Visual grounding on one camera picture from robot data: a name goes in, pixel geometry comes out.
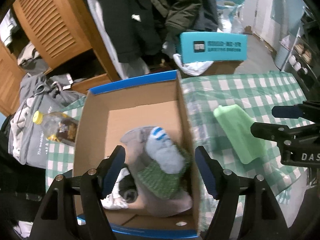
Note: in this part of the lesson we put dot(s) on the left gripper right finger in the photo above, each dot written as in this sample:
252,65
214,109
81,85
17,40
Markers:
223,185

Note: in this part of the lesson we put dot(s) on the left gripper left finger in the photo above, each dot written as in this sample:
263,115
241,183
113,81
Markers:
95,185

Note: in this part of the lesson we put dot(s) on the white printed sock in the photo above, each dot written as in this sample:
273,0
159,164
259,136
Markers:
114,201

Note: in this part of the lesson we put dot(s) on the black fuzzy sock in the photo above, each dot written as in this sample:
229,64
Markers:
127,187

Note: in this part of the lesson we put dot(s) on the grey fleece garment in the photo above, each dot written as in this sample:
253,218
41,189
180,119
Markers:
137,159

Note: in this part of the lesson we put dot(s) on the green sparkly knit cloth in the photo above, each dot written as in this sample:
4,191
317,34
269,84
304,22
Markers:
162,185

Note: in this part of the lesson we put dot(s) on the white blue striped sock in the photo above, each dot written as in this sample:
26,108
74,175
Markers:
164,152

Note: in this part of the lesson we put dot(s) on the green checkered tablecloth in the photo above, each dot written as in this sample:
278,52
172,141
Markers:
256,94

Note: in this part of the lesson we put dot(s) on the yellow cap plastic bottle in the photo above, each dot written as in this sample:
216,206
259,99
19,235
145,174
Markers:
57,126

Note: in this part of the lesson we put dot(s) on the grey tote bag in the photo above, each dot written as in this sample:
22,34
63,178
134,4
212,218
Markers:
27,142

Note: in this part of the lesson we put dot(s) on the shoe rack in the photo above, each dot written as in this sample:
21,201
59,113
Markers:
303,58

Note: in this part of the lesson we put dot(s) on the light blue trash bin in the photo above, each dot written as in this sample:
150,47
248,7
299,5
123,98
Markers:
281,56

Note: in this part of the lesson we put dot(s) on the blue cardboard box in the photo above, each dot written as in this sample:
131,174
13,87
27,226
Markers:
128,113

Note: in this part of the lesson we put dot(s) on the grey clothes pile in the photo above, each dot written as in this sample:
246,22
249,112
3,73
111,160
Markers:
35,81

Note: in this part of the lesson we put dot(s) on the white plastic bag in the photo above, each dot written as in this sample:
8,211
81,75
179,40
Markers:
192,69

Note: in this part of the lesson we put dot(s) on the teal shoe box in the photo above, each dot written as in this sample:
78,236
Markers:
200,46

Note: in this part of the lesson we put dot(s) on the navy hanging jacket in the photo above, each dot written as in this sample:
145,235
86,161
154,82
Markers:
207,18

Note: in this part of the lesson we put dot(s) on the blue clear plastic bag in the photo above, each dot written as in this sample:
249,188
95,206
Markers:
230,16

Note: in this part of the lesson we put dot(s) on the wooden louvered wardrobe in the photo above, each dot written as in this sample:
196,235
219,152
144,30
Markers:
61,30

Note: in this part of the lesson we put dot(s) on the black hanging coat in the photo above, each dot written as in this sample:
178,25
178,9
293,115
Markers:
131,28

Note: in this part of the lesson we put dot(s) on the olive hanging jacket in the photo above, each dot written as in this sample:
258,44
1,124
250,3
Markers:
176,15

